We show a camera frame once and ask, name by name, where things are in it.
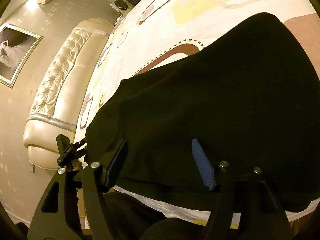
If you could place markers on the cream tufted leather headboard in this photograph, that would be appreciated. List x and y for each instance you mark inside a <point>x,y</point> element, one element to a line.
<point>60,95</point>

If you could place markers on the patterned white bed sheet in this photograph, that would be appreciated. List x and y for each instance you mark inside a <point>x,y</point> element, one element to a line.
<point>158,32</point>

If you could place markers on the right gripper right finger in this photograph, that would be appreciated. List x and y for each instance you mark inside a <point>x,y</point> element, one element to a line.
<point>242,207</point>

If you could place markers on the black studded pants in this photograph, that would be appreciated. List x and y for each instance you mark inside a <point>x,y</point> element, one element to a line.
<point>251,99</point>

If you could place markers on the small white desk fan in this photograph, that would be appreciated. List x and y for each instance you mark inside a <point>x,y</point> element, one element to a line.
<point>119,5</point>

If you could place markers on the framed wall photograph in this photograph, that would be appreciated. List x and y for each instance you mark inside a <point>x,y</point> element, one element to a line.
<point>16,46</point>

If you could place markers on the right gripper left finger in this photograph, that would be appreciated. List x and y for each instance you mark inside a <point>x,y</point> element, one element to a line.
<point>73,206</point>

